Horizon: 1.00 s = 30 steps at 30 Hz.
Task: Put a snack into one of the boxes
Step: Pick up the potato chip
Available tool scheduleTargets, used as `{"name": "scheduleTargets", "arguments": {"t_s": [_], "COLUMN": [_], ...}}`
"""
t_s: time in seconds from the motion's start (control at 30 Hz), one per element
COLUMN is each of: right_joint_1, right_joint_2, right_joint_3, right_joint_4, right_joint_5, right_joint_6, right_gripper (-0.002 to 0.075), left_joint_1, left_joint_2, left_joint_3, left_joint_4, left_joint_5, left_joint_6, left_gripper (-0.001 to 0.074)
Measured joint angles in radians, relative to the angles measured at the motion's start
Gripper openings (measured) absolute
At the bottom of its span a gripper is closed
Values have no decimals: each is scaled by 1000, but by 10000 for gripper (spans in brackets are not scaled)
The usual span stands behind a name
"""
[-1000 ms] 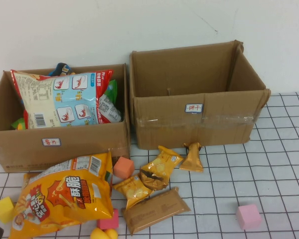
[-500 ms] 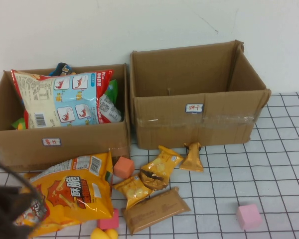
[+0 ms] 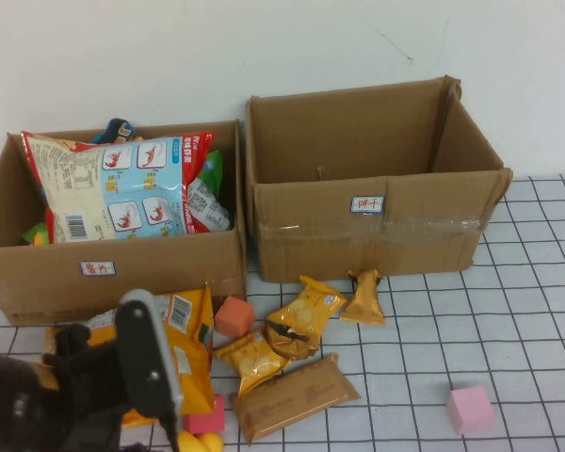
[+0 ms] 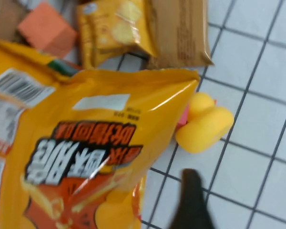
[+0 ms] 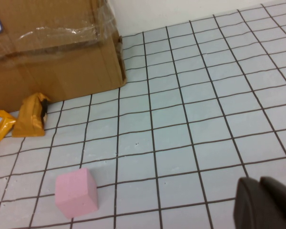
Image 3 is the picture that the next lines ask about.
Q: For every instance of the white red QR snack bag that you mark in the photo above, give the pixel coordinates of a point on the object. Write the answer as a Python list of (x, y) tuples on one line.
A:
[(207, 207)]

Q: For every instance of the orange foam cube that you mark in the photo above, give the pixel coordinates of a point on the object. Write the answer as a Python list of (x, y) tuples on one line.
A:
[(234, 318)]

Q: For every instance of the large orange chips bag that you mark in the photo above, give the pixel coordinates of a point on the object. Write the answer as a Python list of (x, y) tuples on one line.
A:
[(193, 339)]

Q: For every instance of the small yellow biscuit packet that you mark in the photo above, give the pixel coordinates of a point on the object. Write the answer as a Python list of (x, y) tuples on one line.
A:
[(313, 303), (254, 362)]

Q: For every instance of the small gold wrapped snack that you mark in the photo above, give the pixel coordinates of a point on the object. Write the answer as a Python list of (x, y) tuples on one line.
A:
[(365, 301)]

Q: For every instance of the red foam cube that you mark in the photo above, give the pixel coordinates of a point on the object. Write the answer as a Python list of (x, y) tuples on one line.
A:
[(208, 421)]

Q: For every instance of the red blue shrimp chips bag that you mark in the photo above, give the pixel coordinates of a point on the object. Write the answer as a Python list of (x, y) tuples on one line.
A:
[(89, 198)]

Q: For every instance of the white grid tablecloth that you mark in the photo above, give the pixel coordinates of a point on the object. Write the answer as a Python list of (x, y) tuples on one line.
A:
[(452, 329)]

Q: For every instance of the cardboard box with taped seam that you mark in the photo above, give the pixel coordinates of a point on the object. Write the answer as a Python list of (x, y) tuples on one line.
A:
[(311, 245)]

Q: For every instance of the yellow rubber toy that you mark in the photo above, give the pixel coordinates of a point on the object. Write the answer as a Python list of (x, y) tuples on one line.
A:
[(200, 442)]

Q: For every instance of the cardboard box with chips label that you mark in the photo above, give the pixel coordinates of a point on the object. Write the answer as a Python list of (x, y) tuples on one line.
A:
[(146, 278)]

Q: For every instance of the dark blue snack bag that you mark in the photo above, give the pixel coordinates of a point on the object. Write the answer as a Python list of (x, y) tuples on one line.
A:
[(117, 129)]

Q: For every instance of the dark gold brown snack packet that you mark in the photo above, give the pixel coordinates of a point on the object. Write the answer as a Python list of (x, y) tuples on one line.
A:
[(287, 347)]

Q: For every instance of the white label on chips box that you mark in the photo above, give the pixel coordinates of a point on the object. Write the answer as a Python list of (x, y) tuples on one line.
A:
[(97, 269)]

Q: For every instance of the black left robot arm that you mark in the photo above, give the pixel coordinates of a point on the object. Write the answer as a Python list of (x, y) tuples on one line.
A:
[(4, 405)]

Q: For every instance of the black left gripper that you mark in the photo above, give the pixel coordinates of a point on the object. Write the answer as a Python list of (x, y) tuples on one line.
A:
[(94, 386)]

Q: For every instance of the white label on taped box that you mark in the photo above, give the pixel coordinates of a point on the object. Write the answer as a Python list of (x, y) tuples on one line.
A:
[(368, 205)]

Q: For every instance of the light pink foam cube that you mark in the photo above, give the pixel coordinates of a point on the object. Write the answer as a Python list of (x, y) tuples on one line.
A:
[(471, 410)]

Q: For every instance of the long brown biscuit package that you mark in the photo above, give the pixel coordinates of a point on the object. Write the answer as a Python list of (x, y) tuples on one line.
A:
[(292, 400)]

